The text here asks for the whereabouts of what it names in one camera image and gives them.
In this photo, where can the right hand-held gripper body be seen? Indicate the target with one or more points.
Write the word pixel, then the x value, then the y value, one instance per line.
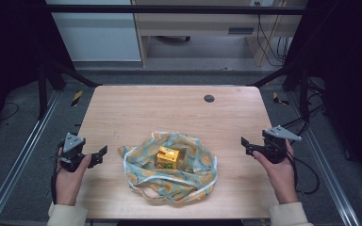
pixel 275 146

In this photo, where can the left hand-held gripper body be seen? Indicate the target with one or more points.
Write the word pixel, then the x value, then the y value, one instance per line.
pixel 72 150

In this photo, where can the teal orange-print cloth bag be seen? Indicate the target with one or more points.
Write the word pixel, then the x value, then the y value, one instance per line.
pixel 198 169

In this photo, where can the yellow drink carton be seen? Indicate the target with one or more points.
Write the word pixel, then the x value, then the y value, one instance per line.
pixel 168 158

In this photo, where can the person's left hand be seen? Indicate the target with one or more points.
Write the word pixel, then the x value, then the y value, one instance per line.
pixel 69 183

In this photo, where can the person's right hand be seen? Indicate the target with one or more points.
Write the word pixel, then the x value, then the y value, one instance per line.
pixel 278 179

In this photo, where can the yellow black striped tape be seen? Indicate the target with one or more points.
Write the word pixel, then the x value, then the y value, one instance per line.
pixel 276 98
pixel 77 98

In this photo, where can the grey round table grommet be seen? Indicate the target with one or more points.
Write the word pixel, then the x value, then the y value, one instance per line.
pixel 209 98

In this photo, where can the white cabinet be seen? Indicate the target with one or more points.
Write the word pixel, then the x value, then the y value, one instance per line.
pixel 97 37

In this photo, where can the aluminium rail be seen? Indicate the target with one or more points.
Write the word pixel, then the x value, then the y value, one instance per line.
pixel 19 157
pixel 323 172

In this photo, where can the black metal frame stand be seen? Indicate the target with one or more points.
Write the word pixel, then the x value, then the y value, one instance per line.
pixel 304 94
pixel 42 91

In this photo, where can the black horizontal frame bar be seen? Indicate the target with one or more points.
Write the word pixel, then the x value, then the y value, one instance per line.
pixel 169 9

